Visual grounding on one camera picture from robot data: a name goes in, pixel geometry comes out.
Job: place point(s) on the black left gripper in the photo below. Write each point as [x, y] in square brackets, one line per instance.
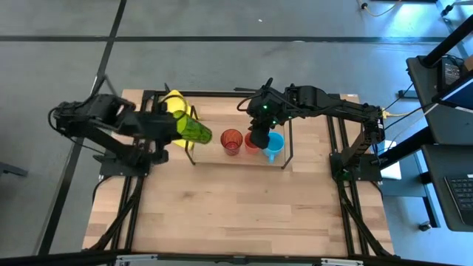
[162, 125]

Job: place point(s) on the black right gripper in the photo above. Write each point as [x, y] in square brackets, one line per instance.
[268, 109]

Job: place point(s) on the tall orange plastic cup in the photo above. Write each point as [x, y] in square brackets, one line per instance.
[248, 144]

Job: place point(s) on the green faceted translucent cup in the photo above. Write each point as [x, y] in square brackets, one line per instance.
[194, 129]

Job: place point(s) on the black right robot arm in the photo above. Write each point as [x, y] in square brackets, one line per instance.
[332, 107]

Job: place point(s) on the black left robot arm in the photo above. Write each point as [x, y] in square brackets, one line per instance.
[92, 114]

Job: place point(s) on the black-framed wooden shelf rack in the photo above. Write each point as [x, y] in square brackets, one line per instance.
[240, 159]

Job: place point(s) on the light blue mug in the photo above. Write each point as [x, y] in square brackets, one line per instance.
[276, 142]

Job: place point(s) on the yellow cloth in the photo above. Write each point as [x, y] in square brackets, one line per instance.
[175, 101]

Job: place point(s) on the red faceted translucent cup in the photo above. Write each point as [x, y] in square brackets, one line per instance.
[231, 140]

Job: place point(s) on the black overhead crossbar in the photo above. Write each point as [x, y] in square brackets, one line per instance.
[55, 258]

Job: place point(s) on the dark grey desk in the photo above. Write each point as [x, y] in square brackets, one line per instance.
[436, 122]

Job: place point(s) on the black power brick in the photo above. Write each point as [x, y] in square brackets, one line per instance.
[451, 72]

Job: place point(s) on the black keyboard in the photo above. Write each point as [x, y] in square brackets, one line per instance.
[462, 197]

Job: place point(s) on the black aluminium table frame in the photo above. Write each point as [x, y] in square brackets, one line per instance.
[345, 221]

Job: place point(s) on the black slanted rig post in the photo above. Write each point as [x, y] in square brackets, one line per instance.
[447, 42]

